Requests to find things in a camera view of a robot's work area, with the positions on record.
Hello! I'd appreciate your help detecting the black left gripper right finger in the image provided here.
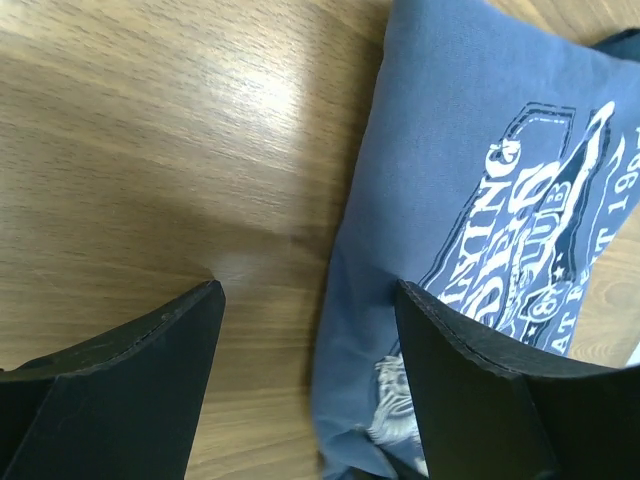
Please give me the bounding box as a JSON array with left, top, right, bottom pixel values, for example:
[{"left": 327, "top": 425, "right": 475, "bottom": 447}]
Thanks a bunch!
[{"left": 395, "top": 281, "right": 639, "bottom": 479}]

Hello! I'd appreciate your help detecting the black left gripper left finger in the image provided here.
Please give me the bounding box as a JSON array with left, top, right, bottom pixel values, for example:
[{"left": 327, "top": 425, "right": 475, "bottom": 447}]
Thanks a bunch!
[{"left": 1, "top": 281, "right": 226, "bottom": 479}]

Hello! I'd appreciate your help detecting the blue tank top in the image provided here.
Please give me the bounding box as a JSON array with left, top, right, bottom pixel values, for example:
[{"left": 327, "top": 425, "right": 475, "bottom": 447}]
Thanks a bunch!
[{"left": 311, "top": 1, "right": 639, "bottom": 479}]

